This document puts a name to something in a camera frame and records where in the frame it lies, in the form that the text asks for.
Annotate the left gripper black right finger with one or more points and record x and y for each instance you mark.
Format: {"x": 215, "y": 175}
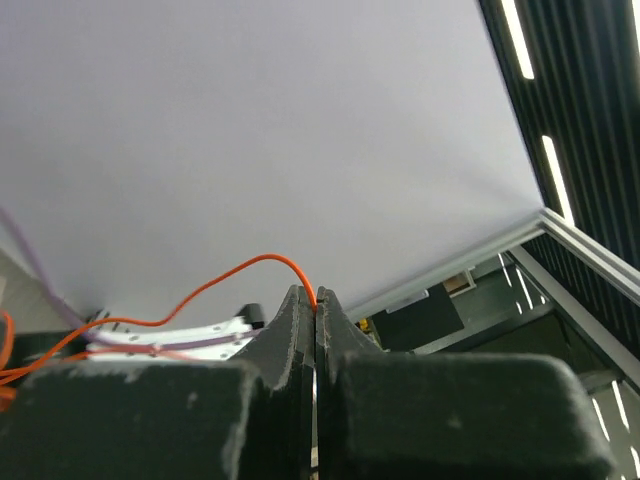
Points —
{"x": 448, "y": 416}

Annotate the aluminium frame post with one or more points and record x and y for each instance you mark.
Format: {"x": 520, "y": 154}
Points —
{"x": 597, "y": 289}

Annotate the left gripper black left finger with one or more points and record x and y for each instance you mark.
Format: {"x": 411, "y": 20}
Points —
{"x": 249, "y": 417}

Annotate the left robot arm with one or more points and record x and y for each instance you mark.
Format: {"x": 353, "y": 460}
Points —
{"x": 170, "y": 340}

